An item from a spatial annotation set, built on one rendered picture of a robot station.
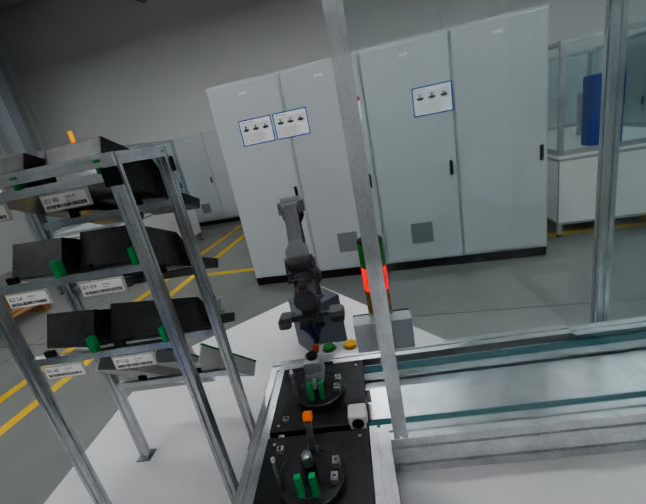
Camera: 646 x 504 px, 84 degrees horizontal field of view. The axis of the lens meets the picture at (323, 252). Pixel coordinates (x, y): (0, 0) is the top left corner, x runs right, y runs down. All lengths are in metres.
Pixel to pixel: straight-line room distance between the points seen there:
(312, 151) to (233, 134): 0.87
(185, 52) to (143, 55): 1.03
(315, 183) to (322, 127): 0.57
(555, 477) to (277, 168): 3.51
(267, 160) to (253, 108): 0.53
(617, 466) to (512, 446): 0.20
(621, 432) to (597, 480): 0.11
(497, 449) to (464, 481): 0.10
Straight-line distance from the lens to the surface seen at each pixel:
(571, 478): 1.02
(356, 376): 1.06
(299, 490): 0.80
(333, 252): 4.06
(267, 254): 4.26
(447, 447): 0.95
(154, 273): 0.70
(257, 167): 4.04
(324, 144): 3.82
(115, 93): 10.52
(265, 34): 8.85
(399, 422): 0.89
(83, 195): 0.71
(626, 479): 1.05
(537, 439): 0.99
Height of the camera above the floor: 1.63
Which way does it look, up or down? 18 degrees down
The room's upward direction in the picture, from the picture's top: 12 degrees counter-clockwise
